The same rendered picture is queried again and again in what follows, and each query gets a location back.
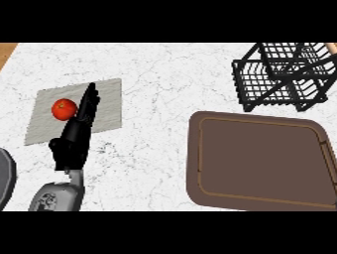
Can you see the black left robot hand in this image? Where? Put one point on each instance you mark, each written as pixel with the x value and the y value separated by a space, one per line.
pixel 75 139

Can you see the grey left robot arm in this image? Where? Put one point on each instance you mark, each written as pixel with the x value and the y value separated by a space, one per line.
pixel 57 196

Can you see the brown tray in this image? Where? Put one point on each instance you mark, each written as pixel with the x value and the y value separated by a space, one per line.
pixel 262 162

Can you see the red tomato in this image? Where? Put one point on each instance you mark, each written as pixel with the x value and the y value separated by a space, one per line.
pixel 63 109

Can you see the grey placemat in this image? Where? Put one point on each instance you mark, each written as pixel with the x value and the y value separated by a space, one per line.
pixel 106 105

